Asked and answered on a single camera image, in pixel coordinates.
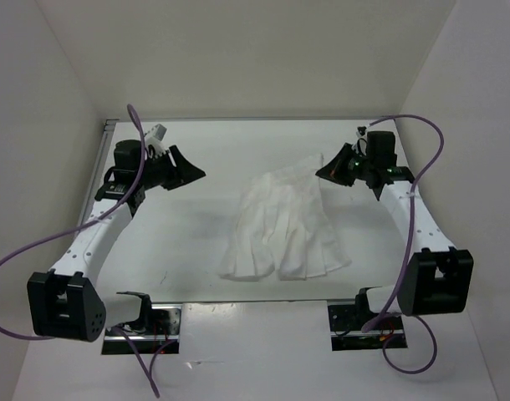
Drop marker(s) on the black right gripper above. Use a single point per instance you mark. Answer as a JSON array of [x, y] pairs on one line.
[[334, 170]]

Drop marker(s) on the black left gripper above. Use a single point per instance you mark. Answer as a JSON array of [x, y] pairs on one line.
[[183, 173]]

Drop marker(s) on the white pleated skirt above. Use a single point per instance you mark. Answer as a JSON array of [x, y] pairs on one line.
[[281, 228]]

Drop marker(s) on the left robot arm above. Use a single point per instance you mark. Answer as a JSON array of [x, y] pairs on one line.
[[63, 301]]

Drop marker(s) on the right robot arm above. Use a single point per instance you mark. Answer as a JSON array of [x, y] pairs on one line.
[[435, 275]]

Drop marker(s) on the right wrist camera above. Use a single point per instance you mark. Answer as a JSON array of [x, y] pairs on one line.
[[360, 146]]

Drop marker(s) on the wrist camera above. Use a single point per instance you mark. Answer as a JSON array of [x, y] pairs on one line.
[[360, 146], [154, 134]]

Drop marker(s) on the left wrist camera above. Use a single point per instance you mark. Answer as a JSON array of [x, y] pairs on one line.
[[154, 134]]

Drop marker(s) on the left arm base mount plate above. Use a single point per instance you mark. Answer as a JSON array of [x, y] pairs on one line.
[[154, 331]]

